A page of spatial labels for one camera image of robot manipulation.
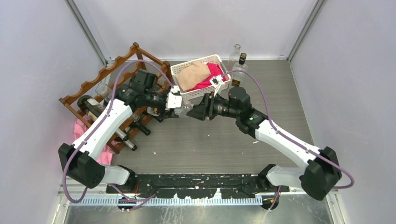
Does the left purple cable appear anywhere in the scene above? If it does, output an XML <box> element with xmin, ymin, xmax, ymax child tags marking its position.
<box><xmin>62</xmin><ymin>60</ymin><xmax>174</xmax><ymax>204</ymax></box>

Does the clear drinking glass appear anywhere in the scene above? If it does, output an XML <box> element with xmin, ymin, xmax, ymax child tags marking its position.
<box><xmin>95</xmin><ymin>83</ymin><xmax>112</xmax><ymax>102</ymax></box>

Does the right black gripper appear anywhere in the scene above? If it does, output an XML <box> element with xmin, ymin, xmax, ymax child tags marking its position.
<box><xmin>187</xmin><ymin>91</ymin><xmax>240</xmax><ymax>122</ymax></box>

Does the black-neck green wine bottle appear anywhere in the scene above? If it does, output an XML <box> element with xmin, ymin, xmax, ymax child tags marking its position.
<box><xmin>129</xmin><ymin>121</ymin><xmax>151</xmax><ymax>136</ymax></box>

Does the clear glass bottle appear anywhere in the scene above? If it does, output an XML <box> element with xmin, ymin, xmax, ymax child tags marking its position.
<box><xmin>228</xmin><ymin>44</ymin><xmax>241</xmax><ymax>70</ymax></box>

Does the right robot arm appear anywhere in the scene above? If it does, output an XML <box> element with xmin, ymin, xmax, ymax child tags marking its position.
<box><xmin>186</xmin><ymin>87</ymin><xmax>342</xmax><ymax>201</ymax></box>

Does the brown wooden wine rack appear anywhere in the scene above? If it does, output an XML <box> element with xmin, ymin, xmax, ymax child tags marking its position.
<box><xmin>59</xmin><ymin>42</ymin><xmax>174</xmax><ymax>154</ymax></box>

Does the silver-neck dark wine bottle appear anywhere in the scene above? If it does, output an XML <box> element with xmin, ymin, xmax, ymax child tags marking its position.
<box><xmin>123</xmin><ymin>140</ymin><xmax>137</xmax><ymax>151</ymax></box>

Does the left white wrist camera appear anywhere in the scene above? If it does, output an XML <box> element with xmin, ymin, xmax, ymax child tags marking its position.
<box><xmin>166</xmin><ymin>85</ymin><xmax>183</xmax><ymax>109</ymax></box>

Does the clear bottle black cap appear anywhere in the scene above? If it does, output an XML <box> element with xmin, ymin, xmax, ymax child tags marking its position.
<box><xmin>174</xmin><ymin>104</ymin><xmax>194</xmax><ymax>118</ymax></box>
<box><xmin>231</xmin><ymin>52</ymin><xmax>248</xmax><ymax>87</ymax></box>

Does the magenta cloth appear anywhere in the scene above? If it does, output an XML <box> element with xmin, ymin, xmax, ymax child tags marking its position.
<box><xmin>188</xmin><ymin>63</ymin><xmax>224</xmax><ymax>91</ymax></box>

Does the pink cloth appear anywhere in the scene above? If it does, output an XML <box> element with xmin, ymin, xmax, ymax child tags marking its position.
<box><xmin>73</xmin><ymin>119</ymin><xmax>114</xmax><ymax>165</ymax></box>

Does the white plastic basket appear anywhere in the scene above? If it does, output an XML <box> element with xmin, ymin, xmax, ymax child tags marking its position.
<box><xmin>170</xmin><ymin>54</ymin><xmax>227</xmax><ymax>100</ymax></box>

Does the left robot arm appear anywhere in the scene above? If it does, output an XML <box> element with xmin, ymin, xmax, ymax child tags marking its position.
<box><xmin>58</xmin><ymin>70</ymin><xmax>182</xmax><ymax>193</ymax></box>

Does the beige cloth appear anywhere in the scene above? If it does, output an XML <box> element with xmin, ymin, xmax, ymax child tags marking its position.
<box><xmin>176</xmin><ymin>61</ymin><xmax>211</xmax><ymax>91</ymax></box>

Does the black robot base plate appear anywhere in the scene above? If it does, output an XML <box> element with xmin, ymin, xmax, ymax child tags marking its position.
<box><xmin>117</xmin><ymin>174</ymin><xmax>278</xmax><ymax>199</ymax></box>

